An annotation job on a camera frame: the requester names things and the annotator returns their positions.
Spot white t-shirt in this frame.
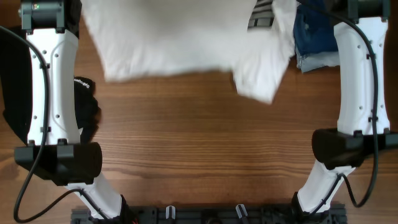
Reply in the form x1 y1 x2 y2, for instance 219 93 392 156
82 0 297 104

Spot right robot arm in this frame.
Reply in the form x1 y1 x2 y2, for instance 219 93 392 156
289 1 397 223

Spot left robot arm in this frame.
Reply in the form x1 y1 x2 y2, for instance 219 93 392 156
14 1 137 223

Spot folded light blue jeans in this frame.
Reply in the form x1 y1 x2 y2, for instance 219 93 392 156
295 47 340 73

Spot folded dark blue garment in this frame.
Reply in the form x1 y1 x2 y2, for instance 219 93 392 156
294 4 338 55

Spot black garment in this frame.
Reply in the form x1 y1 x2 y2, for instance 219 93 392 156
1 32 100 144

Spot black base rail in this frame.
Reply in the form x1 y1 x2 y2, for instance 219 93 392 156
70 204 348 224

